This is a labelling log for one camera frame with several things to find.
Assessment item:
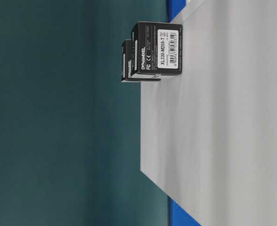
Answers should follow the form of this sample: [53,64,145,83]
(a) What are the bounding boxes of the black Dynamixel box, far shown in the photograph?
[121,39,160,82]

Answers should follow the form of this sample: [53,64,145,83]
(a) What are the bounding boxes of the black dynamixel box, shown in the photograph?
[131,21,183,80]
[121,39,160,82]

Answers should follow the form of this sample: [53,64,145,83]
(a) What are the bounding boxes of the black Dynamixel box, middle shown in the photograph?
[131,21,183,80]

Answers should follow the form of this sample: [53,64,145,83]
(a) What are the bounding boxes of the white base board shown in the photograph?
[140,0,277,226]

